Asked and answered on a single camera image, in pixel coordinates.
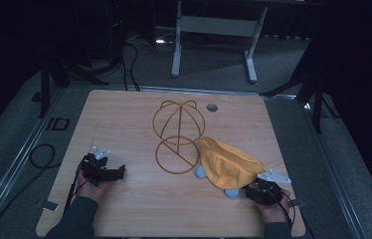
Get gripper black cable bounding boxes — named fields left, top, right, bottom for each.
left=63, top=158, right=88, bottom=214
left=272, top=187, right=315, bottom=239

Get yellow hat with blue ears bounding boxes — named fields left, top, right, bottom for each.
left=194, top=136, right=269, bottom=200

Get black tripod stand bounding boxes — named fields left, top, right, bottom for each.
left=260, top=63, right=341, bottom=135
left=30, top=54, right=110, bottom=120

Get black hanging cables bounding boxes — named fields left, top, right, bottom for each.
left=107, top=0, right=142, bottom=93

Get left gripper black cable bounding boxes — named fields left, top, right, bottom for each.
left=63, top=158, right=88, bottom=214

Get metal floor rail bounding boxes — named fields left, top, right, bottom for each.
left=0, top=87, right=69, bottom=233
left=301, top=99, right=371, bottom=239

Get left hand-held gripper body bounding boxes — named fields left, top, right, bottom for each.
left=81, top=145, right=112, bottom=187

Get black floor cable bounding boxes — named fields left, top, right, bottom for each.
left=0, top=142, right=58, bottom=239

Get person's left hand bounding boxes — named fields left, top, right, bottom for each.
left=76, top=170, right=115, bottom=204

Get person's right hand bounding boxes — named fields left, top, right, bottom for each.
left=256, top=188, right=295, bottom=225

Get white desk frame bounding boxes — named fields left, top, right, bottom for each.
left=170, top=0, right=270, bottom=84

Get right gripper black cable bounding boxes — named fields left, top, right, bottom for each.
left=272, top=187, right=315, bottom=239

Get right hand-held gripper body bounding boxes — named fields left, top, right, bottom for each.
left=249, top=168, right=292, bottom=207

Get gold wire hat stand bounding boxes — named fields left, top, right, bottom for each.
left=151, top=99, right=207, bottom=175

